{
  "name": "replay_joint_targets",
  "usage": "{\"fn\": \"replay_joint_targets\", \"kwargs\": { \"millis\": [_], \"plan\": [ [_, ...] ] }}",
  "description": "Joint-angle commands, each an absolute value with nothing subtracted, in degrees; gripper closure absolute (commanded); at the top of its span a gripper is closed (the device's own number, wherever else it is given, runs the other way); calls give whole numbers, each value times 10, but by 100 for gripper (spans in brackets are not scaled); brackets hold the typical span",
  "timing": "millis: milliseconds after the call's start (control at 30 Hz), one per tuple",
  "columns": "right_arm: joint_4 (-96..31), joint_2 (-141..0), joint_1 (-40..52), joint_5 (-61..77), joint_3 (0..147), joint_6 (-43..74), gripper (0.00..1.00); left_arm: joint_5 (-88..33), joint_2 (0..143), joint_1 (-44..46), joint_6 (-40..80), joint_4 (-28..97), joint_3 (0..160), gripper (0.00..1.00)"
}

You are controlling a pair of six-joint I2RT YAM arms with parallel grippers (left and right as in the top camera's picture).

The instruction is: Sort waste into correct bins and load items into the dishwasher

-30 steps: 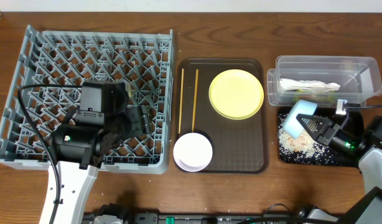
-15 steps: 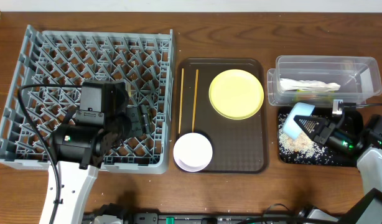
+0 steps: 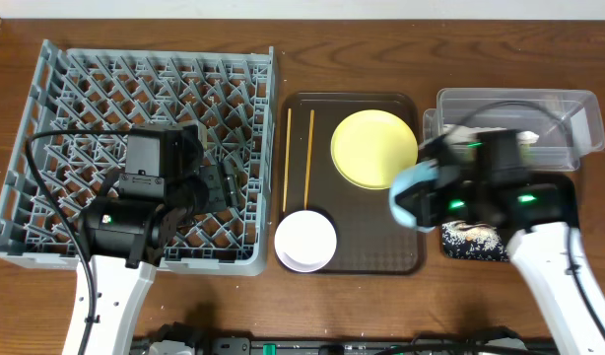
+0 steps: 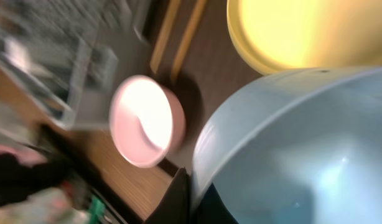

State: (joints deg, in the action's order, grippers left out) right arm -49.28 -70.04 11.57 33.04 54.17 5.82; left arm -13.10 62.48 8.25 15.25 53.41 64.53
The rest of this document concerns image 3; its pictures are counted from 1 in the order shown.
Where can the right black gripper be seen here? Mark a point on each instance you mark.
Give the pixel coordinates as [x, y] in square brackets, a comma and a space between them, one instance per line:
[430, 212]

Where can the clear plastic waste bin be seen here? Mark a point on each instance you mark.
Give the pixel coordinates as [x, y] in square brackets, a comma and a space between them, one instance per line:
[568, 122]

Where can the yellow plate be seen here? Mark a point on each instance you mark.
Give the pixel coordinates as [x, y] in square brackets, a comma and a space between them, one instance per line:
[370, 147]

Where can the black waste tray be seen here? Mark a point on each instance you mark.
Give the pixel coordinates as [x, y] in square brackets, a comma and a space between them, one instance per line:
[547, 198]

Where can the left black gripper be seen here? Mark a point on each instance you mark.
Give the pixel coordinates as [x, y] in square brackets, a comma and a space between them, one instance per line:
[224, 184]

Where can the wooden chopstick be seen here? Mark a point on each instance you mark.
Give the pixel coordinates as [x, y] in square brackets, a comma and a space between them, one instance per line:
[308, 158]
[287, 160]

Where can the dark brown serving tray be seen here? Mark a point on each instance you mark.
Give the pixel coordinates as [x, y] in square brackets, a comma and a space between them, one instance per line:
[369, 241]

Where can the pink plate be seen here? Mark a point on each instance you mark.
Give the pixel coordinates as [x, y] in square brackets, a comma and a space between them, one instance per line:
[305, 241]

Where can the grey plastic dish rack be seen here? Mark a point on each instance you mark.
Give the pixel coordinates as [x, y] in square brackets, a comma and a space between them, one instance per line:
[71, 135]

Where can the rice and food scraps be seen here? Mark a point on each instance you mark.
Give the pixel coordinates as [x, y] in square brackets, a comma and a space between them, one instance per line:
[472, 242]

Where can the white tissue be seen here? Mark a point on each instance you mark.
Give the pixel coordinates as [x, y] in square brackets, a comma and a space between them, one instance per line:
[460, 134]

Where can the light blue bowl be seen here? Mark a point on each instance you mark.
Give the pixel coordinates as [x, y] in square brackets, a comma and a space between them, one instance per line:
[428, 195]

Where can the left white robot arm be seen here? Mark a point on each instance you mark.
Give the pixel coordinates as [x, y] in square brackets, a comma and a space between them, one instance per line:
[127, 226]

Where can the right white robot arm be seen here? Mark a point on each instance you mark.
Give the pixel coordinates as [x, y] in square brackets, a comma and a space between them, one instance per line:
[550, 257]

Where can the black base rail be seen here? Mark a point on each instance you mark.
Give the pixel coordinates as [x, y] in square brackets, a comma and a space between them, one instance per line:
[179, 338]

